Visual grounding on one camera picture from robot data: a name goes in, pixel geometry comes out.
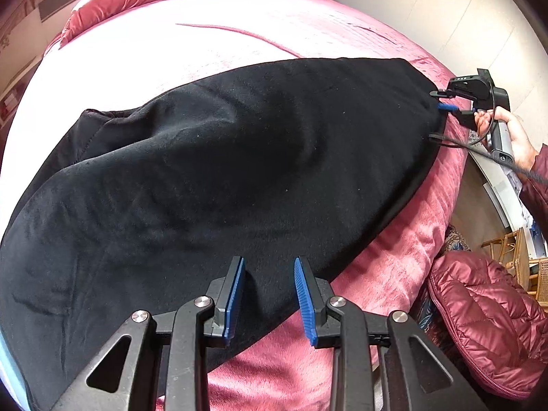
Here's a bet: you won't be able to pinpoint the person's right forearm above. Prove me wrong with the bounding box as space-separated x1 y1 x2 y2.
518 143 548 249

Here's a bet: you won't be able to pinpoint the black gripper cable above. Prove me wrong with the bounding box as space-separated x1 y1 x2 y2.
428 134 542 179

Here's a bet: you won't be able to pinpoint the person's right hand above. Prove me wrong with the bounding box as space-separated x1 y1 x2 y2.
474 108 540 173

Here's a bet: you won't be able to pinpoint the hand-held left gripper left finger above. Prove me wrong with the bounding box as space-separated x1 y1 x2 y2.
50 256 247 411

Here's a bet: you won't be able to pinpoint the wooden chair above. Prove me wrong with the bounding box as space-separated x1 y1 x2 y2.
482 227 548 304

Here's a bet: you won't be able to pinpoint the patterned floral cloth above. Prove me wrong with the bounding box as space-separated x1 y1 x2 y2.
417 223 472 339

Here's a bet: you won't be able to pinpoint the bed with pink sheet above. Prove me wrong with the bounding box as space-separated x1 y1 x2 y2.
0 0 472 411

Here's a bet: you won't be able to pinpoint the person's maroon puffer jacket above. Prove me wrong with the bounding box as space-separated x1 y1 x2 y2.
428 250 548 401

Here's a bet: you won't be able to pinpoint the black pants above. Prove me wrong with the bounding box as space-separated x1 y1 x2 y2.
0 57 446 407

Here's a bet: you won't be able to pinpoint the white printed panel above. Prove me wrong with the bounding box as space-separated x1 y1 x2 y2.
469 150 548 260

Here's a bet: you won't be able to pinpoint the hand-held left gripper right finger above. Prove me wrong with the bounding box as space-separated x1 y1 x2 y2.
293 256 489 411

